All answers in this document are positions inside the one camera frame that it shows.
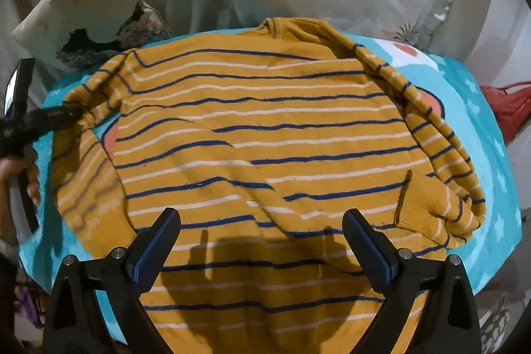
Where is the white bird print cushion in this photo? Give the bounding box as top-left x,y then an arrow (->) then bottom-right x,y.
12,0 -> 173,72

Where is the person's left hand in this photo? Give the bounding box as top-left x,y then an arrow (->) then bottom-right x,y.
0,156 -> 40,246

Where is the red plastic bag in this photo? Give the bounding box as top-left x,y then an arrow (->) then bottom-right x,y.
481,81 -> 531,145

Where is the yellow striped knit sweater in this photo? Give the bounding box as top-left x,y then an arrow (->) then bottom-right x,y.
50,16 -> 487,354

